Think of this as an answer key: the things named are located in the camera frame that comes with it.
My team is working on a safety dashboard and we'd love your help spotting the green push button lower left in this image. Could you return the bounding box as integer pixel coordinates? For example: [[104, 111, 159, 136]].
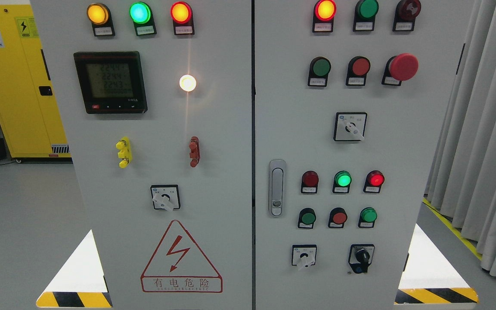
[[298, 208, 316, 229]]

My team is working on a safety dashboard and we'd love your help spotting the red push button lower row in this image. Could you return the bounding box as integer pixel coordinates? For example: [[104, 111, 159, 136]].
[[328, 207, 348, 228]]

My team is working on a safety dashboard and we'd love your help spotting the red push button row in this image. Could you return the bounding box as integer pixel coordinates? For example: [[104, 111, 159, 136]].
[[346, 56, 371, 87], [328, 207, 348, 228]]

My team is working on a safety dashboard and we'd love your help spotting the green push button upper row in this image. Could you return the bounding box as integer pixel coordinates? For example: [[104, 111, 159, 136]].
[[307, 56, 331, 87]]

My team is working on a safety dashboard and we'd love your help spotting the green push button lower right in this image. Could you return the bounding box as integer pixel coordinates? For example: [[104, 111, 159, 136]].
[[358, 207, 378, 228]]

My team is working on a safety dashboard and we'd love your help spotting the red push button upper row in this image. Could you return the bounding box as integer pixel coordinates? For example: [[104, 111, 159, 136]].
[[346, 56, 371, 87]]

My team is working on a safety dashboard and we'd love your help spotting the red mushroom emergency stop button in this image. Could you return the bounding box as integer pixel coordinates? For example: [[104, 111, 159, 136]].
[[381, 53, 419, 87]]

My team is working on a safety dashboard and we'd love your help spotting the red terminal connector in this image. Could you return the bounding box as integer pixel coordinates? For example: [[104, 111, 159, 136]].
[[189, 136, 201, 167]]

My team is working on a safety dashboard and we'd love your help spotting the dark red indicator light middle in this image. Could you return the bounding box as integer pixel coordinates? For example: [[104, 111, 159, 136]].
[[301, 170, 319, 194]]

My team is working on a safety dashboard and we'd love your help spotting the white lit indicator light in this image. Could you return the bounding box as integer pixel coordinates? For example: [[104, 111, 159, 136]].
[[179, 74, 197, 92]]

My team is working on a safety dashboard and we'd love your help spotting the green lit indicator light middle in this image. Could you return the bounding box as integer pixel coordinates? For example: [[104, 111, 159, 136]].
[[332, 170, 352, 194]]

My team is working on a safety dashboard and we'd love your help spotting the left grey cabinet door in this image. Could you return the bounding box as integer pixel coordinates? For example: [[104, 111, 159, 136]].
[[31, 0, 252, 310]]

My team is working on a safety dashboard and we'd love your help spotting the grey cabinet door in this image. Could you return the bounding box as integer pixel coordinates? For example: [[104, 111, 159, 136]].
[[254, 0, 476, 310], [31, 0, 252, 310]]

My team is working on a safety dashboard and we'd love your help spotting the right grey cabinet door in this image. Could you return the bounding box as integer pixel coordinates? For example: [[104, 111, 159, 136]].
[[254, 0, 476, 310]]

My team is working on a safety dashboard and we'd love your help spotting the yellow terminal connector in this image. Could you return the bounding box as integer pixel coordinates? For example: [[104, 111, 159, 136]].
[[115, 136, 132, 169]]

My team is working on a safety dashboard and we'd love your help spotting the red lit indicator light middle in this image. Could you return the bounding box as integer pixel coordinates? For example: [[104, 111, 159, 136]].
[[363, 170, 384, 194]]

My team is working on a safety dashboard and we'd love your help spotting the red electric danger warning sticker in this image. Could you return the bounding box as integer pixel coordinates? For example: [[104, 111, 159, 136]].
[[140, 220, 223, 294]]

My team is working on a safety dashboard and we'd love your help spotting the black digital power meter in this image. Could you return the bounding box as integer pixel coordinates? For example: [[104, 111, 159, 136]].
[[74, 51, 148, 114]]

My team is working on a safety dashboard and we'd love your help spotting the red indicator light top left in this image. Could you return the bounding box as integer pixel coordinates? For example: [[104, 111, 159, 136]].
[[170, 1, 195, 35]]

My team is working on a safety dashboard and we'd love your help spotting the red indicator light top right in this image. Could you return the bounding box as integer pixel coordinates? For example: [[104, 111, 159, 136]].
[[312, 0, 337, 33]]

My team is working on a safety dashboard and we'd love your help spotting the green indicator light top left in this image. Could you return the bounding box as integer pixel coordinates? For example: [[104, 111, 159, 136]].
[[129, 2, 157, 37]]

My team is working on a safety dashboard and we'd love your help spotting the green indicator light top right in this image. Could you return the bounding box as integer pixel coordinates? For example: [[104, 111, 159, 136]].
[[353, 0, 379, 32]]

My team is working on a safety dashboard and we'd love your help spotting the yellow indicator light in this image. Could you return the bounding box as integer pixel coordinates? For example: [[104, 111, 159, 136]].
[[87, 3, 115, 37]]

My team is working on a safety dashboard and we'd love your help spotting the left hazard striped base corner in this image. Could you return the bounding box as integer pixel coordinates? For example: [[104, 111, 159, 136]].
[[36, 231, 112, 310]]

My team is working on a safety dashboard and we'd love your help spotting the hazard striped base corner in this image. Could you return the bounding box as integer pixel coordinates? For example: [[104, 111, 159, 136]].
[[393, 225, 480, 310], [36, 231, 112, 310]]

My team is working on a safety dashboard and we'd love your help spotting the dark red buzzer top right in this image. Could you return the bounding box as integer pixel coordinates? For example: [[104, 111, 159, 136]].
[[392, 0, 422, 32]]

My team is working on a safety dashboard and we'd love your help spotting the right hazard striped base corner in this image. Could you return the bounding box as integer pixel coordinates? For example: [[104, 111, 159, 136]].
[[393, 225, 480, 310]]

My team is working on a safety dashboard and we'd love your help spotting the yellow black floor tape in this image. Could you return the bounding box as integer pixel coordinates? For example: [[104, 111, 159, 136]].
[[422, 197, 496, 303]]

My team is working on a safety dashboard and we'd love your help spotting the grey curtain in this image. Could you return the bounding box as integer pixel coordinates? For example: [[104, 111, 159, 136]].
[[425, 0, 496, 277]]

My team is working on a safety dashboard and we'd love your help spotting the yellow safety storage cabinet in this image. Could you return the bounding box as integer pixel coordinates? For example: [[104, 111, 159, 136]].
[[0, 4, 71, 159]]

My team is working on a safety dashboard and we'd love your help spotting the silver door handle lock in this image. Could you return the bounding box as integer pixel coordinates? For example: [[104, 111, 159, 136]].
[[268, 159, 287, 217]]

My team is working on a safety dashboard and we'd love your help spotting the left door rotary selector switch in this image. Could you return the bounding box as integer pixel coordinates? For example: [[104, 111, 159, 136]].
[[150, 185, 181, 211]]

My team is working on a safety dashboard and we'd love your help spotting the upper right rotary selector switch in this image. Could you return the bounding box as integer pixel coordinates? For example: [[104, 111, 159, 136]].
[[333, 112, 367, 142]]

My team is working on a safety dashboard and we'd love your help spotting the lower white rotary selector switch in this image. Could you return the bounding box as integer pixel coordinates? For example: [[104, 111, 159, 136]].
[[291, 245, 317, 270]]

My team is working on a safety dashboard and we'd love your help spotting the black key selector switch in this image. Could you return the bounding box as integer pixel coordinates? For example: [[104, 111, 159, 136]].
[[348, 244, 375, 273]]

